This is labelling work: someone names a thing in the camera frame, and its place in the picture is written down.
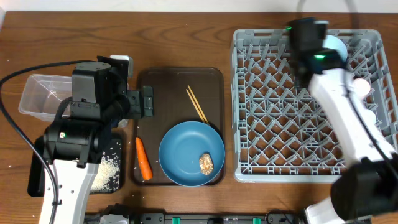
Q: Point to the clear plastic bin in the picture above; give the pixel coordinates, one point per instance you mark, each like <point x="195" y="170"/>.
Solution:
<point x="42" y="95"/>

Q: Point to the light blue rice bowl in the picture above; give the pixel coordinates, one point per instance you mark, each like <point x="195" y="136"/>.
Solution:
<point x="332" y="42"/>

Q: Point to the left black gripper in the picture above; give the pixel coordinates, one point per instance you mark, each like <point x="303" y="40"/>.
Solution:
<point x="147" y="101"/>

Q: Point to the white rice pile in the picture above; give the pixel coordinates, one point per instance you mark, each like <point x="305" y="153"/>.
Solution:
<point x="107" y="179"/>

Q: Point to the light blue plastic cup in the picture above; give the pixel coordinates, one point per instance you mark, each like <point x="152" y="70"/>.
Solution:
<point x="370" y="116"/>

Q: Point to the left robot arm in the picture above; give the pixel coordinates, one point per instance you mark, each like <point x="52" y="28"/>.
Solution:
<point x="74" y="142"/>

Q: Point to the wooden chopstick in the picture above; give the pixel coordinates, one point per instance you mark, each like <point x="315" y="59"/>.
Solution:
<point x="196" y="106"/>
<point x="199" y="104"/>

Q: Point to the dark brown serving tray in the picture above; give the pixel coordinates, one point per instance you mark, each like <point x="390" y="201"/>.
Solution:
<point x="172" y="106"/>

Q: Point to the dark blue plate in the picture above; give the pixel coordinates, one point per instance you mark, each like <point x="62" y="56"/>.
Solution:
<point x="182" y="147"/>

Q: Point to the black waste tray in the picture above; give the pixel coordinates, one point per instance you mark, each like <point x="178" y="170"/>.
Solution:
<point x="35" y="186"/>

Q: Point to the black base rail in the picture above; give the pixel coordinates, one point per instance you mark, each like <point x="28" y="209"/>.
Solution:
<point x="118" y="213"/>

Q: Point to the orange carrot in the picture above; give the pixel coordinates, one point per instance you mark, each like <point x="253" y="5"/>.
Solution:
<point x="146" y="171"/>

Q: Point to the pink plastic cup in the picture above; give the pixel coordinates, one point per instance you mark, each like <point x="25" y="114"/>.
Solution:
<point x="361" y="87"/>

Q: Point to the grey dishwasher rack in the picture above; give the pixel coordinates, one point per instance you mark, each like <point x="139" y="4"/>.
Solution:
<point x="280" y="133"/>

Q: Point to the brown mushroom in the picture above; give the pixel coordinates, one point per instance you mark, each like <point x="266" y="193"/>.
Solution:
<point x="206" y="164"/>

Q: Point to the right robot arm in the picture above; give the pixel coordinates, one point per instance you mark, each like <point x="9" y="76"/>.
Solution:
<point x="369" y="186"/>

